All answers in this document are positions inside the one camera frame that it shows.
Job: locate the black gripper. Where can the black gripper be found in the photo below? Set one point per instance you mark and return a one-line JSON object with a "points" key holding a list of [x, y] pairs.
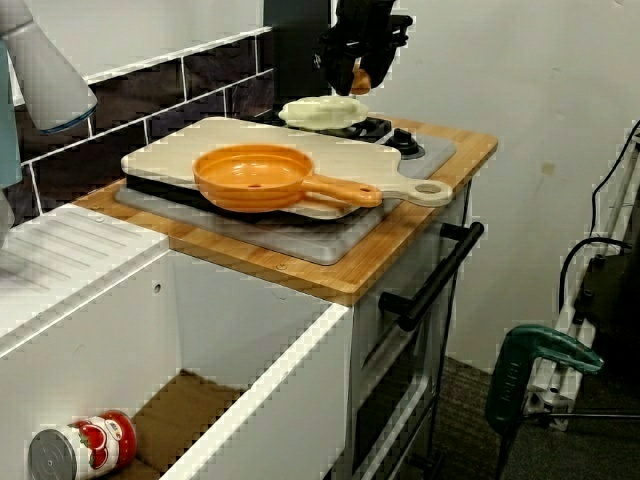
{"points": [[360, 35]]}

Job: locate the toy fried chicken piece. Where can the toy fried chicken piece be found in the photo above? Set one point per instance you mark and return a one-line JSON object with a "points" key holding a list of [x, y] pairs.
{"points": [[360, 82]]}

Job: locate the orange toy frying pan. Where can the orange toy frying pan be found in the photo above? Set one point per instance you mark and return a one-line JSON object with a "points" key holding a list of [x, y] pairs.
{"points": [[250, 175]]}

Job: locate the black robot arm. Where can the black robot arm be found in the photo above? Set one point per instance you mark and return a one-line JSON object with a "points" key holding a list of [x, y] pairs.
{"points": [[365, 6]]}

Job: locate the cream scalloped plate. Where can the cream scalloped plate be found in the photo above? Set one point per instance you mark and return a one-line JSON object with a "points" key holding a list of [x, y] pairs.
{"points": [[320, 112]]}

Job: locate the black burner grate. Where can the black burner grate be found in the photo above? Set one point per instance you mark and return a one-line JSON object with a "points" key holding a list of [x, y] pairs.
{"points": [[370, 127]]}

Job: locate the black stove knob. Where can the black stove knob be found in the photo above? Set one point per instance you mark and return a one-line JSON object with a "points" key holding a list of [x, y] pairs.
{"points": [[402, 142]]}

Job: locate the grey toy stove top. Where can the grey toy stove top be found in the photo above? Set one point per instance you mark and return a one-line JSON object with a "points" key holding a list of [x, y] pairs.
{"points": [[320, 245]]}

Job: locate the wooden countertop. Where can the wooden countertop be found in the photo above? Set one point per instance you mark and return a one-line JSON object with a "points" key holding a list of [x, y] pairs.
{"points": [[380, 260]]}

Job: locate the wooden cutting board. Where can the wooden cutting board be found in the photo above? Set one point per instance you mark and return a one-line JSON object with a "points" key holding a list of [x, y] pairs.
{"points": [[165, 155]]}

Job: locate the dark tile backsplash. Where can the dark tile backsplash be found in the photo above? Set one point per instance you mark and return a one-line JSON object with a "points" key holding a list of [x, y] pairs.
{"points": [[125, 100]]}

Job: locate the white toy oven front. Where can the white toy oven front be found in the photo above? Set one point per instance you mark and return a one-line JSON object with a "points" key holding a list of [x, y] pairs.
{"points": [[362, 330]]}

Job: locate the white toy sink unit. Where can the white toy sink unit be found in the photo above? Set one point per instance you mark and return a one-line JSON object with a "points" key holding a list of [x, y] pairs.
{"points": [[75, 240]]}

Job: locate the green clamp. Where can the green clamp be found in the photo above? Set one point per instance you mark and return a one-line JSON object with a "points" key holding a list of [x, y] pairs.
{"points": [[515, 370]]}

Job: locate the black equipment box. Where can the black equipment box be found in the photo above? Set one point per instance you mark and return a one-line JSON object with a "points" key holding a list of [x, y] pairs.
{"points": [[615, 300]]}

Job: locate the tomato can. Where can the tomato can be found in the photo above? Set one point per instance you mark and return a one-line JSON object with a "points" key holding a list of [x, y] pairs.
{"points": [[95, 445]]}

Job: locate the aluminium frame rail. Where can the aluminium frame rail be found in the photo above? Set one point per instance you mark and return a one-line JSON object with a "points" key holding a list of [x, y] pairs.
{"points": [[555, 390]]}

